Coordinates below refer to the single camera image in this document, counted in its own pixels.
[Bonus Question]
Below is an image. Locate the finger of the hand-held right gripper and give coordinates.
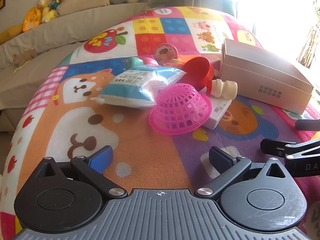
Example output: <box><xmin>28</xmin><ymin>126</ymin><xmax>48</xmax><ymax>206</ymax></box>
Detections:
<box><xmin>260</xmin><ymin>137</ymin><xmax>320</xmax><ymax>160</ymax></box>
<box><xmin>295</xmin><ymin>119</ymin><xmax>320</xmax><ymax>131</ymax></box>

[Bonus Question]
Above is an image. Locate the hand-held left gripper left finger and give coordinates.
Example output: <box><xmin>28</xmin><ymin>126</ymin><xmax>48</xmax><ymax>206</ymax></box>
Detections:
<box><xmin>35</xmin><ymin>145</ymin><xmax>128</xmax><ymax>201</ymax></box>

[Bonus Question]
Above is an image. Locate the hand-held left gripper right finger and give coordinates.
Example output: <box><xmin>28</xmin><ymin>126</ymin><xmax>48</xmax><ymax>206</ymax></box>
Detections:
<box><xmin>197</xmin><ymin>146</ymin><xmax>288</xmax><ymax>202</ymax></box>

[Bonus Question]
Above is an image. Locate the beige cardboard box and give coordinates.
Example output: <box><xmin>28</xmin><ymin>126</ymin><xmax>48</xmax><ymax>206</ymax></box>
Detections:
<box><xmin>219</xmin><ymin>38</ymin><xmax>314</xmax><ymax>116</ymax></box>

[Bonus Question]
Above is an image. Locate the pink plastic basket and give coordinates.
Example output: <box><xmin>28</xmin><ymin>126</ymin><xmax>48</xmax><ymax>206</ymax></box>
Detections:
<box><xmin>149</xmin><ymin>83</ymin><xmax>213</xmax><ymax>135</ymax></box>

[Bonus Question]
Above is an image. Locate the small white yoghurt bottle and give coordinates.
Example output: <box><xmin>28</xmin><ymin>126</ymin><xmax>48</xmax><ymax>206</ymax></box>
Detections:
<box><xmin>207</xmin><ymin>78</ymin><xmax>238</xmax><ymax>99</ymax></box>

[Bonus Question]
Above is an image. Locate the blue white wet wipes pack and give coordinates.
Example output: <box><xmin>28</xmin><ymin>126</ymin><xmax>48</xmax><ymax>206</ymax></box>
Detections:
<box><xmin>90</xmin><ymin>64</ymin><xmax>187</xmax><ymax>110</ymax></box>

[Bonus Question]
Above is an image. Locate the red plastic cup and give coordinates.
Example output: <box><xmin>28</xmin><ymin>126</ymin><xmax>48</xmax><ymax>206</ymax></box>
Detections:
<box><xmin>180</xmin><ymin>57</ymin><xmax>215</xmax><ymax>91</ymax></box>

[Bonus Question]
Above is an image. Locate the cream orange toy camera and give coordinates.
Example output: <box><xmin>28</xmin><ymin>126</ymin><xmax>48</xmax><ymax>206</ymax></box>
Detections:
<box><xmin>163</xmin><ymin>56</ymin><xmax>198</xmax><ymax>68</ymax></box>

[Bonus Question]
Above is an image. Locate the yellow jelly cup pink lid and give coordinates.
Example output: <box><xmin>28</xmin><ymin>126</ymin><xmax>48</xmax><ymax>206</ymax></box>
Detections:
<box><xmin>154</xmin><ymin>43</ymin><xmax>179</xmax><ymax>62</ymax></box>

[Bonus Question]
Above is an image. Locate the colourful cartoon play mat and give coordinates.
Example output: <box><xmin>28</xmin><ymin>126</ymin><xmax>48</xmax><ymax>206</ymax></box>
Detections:
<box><xmin>0</xmin><ymin>5</ymin><xmax>320</xmax><ymax>240</ymax></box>

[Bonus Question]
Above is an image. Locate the small white rectangular box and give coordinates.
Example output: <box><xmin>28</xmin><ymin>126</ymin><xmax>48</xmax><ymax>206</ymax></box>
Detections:
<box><xmin>201</xmin><ymin>90</ymin><xmax>233</xmax><ymax>130</ymax></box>

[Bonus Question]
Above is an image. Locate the green potted palm plant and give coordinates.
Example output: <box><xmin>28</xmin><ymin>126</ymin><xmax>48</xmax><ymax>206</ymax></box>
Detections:
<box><xmin>297</xmin><ymin>24</ymin><xmax>320</xmax><ymax>68</ymax></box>

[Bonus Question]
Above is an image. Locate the pink green toy figure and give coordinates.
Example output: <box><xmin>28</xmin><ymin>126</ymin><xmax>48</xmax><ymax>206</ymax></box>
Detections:
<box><xmin>125</xmin><ymin>57</ymin><xmax>158</xmax><ymax>69</ymax></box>

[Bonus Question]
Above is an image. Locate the grey beige sofa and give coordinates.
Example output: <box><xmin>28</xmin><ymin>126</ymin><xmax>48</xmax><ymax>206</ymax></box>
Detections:
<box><xmin>0</xmin><ymin>2</ymin><xmax>151</xmax><ymax>132</ymax></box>

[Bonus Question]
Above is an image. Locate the small brown plush toy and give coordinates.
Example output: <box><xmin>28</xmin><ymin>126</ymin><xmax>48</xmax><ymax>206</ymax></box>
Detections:
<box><xmin>12</xmin><ymin>48</ymin><xmax>37</xmax><ymax>67</ymax></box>

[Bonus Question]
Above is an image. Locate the long yellow plush toy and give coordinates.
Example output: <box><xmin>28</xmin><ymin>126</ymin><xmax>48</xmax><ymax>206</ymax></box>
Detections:
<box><xmin>0</xmin><ymin>25</ymin><xmax>24</xmax><ymax>45</ymax></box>

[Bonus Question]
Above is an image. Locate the yellow duck plush toy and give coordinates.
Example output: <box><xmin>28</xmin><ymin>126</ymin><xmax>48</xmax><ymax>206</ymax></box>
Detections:
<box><xmin>22</xmin><ymin>0</ymin><xmax>48</xmax><ymax>32</ymax></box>

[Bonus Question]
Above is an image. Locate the cartoon boy plush doll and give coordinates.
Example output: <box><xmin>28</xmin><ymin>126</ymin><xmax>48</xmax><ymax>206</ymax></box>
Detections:
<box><xmin>42</xmin><ymin>0</ymin><xmax>64</xmax><ymax>22</ymax></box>

